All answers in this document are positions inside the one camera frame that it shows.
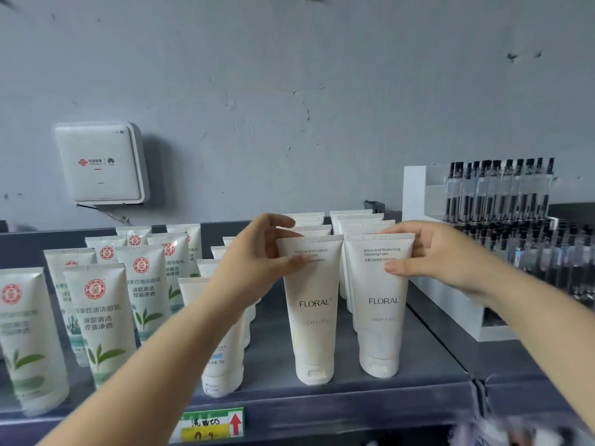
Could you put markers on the person's left hand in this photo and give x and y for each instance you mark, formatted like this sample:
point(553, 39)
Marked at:
point(248, 260)

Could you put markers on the person's right hand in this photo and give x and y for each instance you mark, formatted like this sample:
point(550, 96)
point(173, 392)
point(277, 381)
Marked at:
point(448, 257)

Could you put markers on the person's right thumb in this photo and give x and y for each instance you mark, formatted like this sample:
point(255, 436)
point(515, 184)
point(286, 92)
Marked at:
point(399, 268)

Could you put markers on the person's left thumb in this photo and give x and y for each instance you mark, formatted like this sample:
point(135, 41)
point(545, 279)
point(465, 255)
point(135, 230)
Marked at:
point(293, 266)

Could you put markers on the person's left middle finger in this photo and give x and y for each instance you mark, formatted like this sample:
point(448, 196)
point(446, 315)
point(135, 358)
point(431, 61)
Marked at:
point(286, 234)

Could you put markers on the white cleanser tube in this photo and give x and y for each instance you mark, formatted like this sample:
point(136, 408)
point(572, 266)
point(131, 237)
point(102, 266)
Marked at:
point(311, 320)
point(381, 320)

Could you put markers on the person's left forearm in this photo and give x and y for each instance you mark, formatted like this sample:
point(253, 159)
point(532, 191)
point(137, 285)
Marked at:
point(153, 362)

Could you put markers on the person's right forearm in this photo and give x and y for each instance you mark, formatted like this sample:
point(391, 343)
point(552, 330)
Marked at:
point(539, 315)

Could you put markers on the rows of plain white tubes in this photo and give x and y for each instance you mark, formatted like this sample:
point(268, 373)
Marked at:
point(362, 226)

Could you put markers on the white tube with blue label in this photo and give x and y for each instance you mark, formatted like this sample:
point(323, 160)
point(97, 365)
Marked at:
point(218, 252)
point(228, 241)
point(207, 268)
point(225, 366)

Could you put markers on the white display stand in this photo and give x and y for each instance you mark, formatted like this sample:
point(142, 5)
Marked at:
point(418, 190)

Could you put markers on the grey metal shelf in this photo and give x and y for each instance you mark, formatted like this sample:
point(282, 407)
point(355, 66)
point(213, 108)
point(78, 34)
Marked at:
point(465, 341)
point(272, 352)

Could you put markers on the rows of clear black-capped bottles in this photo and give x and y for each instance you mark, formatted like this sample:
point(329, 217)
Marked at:
point(495, 190)

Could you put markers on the green and white price tag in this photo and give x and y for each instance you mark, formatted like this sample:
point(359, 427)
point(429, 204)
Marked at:
point(204, 425)

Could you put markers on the group of green leaf tubes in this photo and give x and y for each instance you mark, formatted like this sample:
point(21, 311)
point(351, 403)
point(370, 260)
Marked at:
point(100, 320)

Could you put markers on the white wall router box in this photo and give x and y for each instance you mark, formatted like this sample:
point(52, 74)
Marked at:
point(100, 162)

